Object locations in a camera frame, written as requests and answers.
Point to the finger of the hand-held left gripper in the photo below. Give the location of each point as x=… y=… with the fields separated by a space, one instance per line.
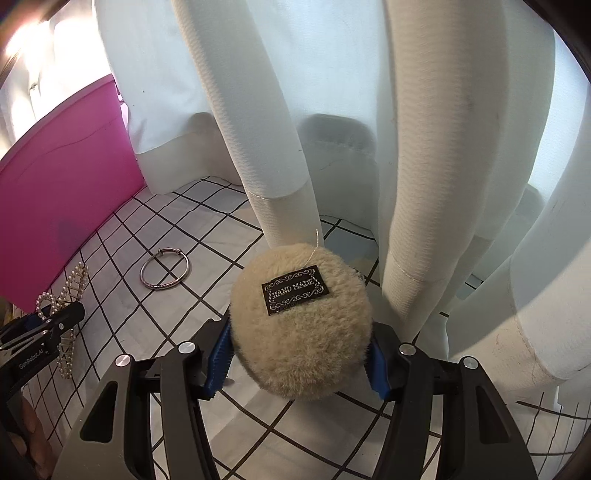
x=32 y=319
x=69 y=316

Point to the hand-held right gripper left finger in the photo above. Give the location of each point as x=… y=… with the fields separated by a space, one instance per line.
x=221 y=355

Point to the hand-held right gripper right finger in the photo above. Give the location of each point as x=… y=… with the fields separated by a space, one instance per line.
x=376 y=369

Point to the beige fluffy pom pom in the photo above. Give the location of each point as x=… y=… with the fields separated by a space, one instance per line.
x=300 y=350

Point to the pink plastic basin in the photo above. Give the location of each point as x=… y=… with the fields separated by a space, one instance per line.
x=69 y=184

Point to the person's left hand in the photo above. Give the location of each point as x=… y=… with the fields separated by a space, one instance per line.
x=34 y=434

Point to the silver bangle with clasp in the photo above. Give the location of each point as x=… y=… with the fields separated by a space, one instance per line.
x=162 y=287

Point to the white black-grid tablecloth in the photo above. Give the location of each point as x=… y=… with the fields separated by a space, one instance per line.
x=184 y=221

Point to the white curtain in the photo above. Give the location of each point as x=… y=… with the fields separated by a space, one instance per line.
x=323 y=92

